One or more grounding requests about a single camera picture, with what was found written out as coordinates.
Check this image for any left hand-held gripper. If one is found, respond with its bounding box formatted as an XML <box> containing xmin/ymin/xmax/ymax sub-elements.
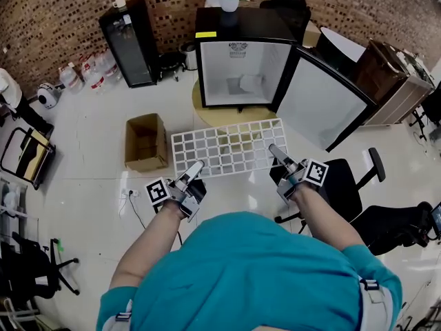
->
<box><xmin>145</xmin><ymin>161</ymin><xmax>207</xmax><ymax>223</ymax></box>

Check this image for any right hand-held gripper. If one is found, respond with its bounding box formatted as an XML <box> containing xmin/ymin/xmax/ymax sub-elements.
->
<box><xmin>268</xmin><ymin>143</ymin><xmax>329</xmax><ymax>206</ymax></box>

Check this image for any white wire shelf rack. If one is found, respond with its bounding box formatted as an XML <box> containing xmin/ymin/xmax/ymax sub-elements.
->
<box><xmin>170</xmin><ymin>117</ymin><xmax>289</xmax><ymax>179</ymax></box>

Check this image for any black mini fridge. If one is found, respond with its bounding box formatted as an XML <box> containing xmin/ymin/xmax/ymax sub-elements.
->
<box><xmin>192</xmin><ymin>7</ymin><xmax>378</xmax><ymax>153</ymax></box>

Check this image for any person's right forearm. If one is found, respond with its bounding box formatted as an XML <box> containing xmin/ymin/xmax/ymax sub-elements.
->
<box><xmin>292</xmin><ymin>184</ymin><xmax>366</xmax><ymax>254</ymax></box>

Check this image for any person's left forearm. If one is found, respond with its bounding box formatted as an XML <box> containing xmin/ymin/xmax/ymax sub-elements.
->
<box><xmin>109</xmin><ymin>198</ymin><xmax>189</xmax><ymax>291</ymax></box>

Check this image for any open cardboard box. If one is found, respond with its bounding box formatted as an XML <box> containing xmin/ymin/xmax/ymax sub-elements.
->
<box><xmin>124</xmin><ymin>112</ymin><xmax>170</xmax><ymax>173</ymax></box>

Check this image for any round wooden table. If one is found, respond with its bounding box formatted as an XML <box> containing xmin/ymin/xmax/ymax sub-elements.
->
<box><xmin>192</xmin><ymin>77</ymin><xmax>283</xmax><ymax>134</ymax></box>

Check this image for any black armrest office chair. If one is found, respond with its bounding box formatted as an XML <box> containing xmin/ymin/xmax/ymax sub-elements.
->
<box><xmin>269</xmin><ymin>146</ymin><xmax>386</xmax><ymax>236</ymax></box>

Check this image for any white crumpled paper sheet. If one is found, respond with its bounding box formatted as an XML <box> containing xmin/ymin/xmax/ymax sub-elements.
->
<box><xmin>240</xmin><ymin>74</ymin><xmax>267</xmax><ymax>95</ymax></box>

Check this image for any black round stool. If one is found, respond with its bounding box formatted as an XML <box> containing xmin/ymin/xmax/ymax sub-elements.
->
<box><xmin>158</xmin><ymin>52</ymin><xmax>187</xmax><ymax>82</ymax></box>

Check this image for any person's teal shirt torso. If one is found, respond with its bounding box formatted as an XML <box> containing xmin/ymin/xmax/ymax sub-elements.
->
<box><xmin>96</xmin><ymin>210</ymin><xmax>404</xmax><ymax>331</ymax></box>

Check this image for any silver trash can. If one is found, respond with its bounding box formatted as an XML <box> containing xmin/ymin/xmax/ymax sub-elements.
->
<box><xmin>179</xmin><ymin>41</ymin><xmax>198</xmax><ymax>71</ymax></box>

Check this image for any black mesh office chair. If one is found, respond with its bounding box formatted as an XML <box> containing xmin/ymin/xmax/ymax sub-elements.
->
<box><xmin>351</xmin><ymin>201</ymin><xmax>435</xmax><ymax>257</ymax></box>

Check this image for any wooden cabinet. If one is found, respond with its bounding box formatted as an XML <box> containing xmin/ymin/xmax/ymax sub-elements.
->
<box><xmin>354</xmin><ymin>38</ymin><xmax>435</xmax><ymax>127</ymax></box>

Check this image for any closed cardboard carton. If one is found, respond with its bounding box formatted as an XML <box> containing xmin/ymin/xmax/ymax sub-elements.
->
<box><xmin>302</xmin><ymin>19</ymin><xmax>322</xmax><ymax>48</ymax></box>

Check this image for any white round side table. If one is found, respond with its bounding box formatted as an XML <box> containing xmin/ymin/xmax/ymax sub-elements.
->
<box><xmin>315</xmin><ymin>26</ymin><xmax>367</xmax><ymax>79</ymax></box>

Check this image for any cluster of large water bottles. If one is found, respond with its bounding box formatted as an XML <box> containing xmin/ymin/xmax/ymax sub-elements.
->
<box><xmin>58</xmin><ymin>48</ymin><xmax>123</xmax><ymax>94</ymax></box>

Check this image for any black glass-door cooler cabinet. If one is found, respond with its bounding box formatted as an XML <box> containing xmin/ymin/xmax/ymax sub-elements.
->
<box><xmin>98</xmin><ymin>0</ymin><xmax>160</xmax><ymax>89</ymax></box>

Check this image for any black high-back office chair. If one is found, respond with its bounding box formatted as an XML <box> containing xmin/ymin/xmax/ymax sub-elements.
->
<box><xmin>258</xmin><ymin>0</ymin><xmax>313</xmax><ymax>44</ymax></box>

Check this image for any black swivel chair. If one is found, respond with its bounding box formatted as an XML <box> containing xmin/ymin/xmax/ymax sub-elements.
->
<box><xmin>409</xmin><ymin>81</ymin><xmax>441</xmax><ymax>141</ymax></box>

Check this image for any black cart with yellow boards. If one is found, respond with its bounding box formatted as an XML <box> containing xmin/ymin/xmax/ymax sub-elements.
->
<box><xmin>0</xmin><ymin>126</ymin><xmax>57</xmax><ymax>190</ymax></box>

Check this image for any small white round appliance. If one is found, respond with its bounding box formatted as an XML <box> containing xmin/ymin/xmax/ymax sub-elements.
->
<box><xmin>37</xmin><ymin>82</ymin><xmax>62</xmax><ymax>110</ymax></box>

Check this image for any black tablet screen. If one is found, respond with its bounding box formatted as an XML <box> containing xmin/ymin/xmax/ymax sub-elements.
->
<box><xmin>427</xmin><ymin>201</ymin><xmax>441</xmax><ymax>241</ymax></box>

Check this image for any black star-base office chair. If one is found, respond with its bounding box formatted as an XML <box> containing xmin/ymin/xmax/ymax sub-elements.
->
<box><xmin>0</xmin><ymin>231</ymin><xmax>81</xmax><ymax>310</ymax></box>

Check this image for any black power cable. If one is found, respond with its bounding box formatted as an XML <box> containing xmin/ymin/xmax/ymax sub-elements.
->
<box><xmin>127</xmin><ymin>193</ymin><xmax>147</xmax><ymax>230</ymax></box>

